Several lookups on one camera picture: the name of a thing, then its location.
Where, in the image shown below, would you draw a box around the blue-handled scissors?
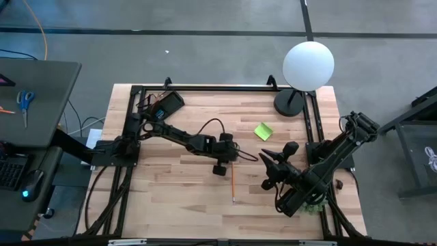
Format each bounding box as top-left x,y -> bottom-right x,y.
16,90 -> 36,129

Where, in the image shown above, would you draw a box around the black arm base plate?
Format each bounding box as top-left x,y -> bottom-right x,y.
305,141 -> 356,170
91,139 -> 141,168

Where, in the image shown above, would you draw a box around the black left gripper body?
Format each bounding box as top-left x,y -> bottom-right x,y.
212,133 -> 239,176

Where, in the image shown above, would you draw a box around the white coiled cable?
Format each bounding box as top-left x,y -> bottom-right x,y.
424,146 -> 437,173

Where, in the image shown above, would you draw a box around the black aluminium table frame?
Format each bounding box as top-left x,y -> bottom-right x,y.
81,74 -> 368,240

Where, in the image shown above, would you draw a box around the green sticky note pad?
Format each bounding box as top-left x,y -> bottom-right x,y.
253,122 -> 274,141

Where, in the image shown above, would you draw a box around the white globe table lamp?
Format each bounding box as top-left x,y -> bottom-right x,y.
272,40 -> 335,118

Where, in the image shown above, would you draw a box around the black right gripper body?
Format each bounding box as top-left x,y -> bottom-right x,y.
262,141 -> 303,191

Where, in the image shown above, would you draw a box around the green artificial plant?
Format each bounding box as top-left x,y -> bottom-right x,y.
300,201 -> 325,215

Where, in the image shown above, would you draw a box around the grey side table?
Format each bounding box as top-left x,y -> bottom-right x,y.
0,57 -> 83,148

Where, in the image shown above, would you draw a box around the black computer mouse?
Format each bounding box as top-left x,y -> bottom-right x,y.
20,169 -> 45,203

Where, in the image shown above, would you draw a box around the orange cable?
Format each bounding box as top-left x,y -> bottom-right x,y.
22,0 -> 48,61

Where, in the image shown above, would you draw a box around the black metal cart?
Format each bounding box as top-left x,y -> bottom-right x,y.
376,87 -> 437,200

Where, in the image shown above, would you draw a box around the red and black tablet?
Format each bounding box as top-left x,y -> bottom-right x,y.
0,72 -> 16,87

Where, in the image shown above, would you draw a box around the white box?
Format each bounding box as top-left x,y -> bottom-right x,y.
87,128 -> 103,148

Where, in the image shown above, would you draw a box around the black floor cable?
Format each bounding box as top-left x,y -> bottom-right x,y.
0,49 -> 38,61

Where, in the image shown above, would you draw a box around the black keyboard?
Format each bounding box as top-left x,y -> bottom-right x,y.
0,153 -> 30,191

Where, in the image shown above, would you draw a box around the dark computer desk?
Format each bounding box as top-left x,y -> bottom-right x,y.
0,145 -> 64,236

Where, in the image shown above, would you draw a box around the black mesh desk organizer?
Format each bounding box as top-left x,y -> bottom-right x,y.
136,90 -> 186,129

